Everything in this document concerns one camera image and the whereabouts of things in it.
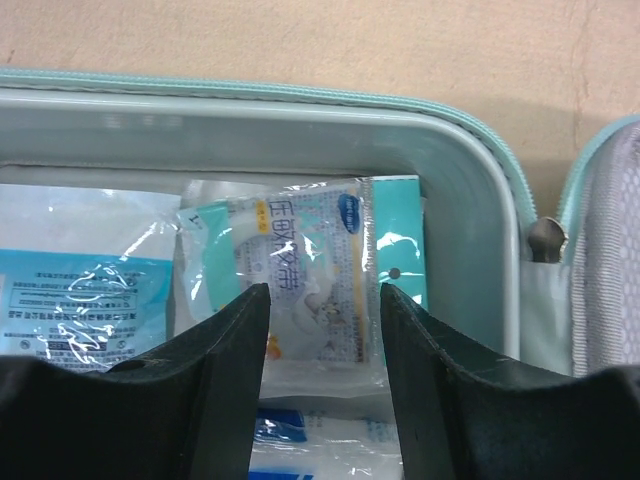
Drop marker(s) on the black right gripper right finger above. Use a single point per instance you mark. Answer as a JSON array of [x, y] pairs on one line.
[[464, 411]]

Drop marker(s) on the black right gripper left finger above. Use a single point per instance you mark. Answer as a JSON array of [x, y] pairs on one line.
[[183, 410]]

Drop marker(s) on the blue white swab packet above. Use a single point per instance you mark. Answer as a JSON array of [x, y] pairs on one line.
[[326, 438]]

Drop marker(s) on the mint green medicine case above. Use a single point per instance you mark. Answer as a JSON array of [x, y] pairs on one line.
[[560, 293]]

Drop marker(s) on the large blue mask packet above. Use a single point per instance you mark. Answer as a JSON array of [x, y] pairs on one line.
[[85, 273]]

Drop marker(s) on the teal header small packet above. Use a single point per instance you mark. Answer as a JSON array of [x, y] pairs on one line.
[[323, 250]]

